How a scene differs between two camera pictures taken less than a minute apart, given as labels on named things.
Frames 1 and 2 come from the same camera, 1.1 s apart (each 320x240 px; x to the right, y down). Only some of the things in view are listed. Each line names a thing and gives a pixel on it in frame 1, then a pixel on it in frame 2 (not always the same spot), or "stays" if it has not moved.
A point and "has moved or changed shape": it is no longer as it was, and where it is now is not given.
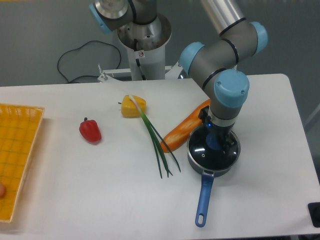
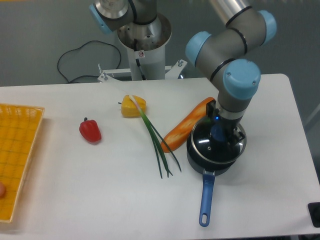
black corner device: [314, 210] stays
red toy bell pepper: [89, 130] stays
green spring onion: [162, 148] stays
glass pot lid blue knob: [209, 151] has moved or changed shape
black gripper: [223, 132] -> [229, 126]
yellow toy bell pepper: [129, 108] stays
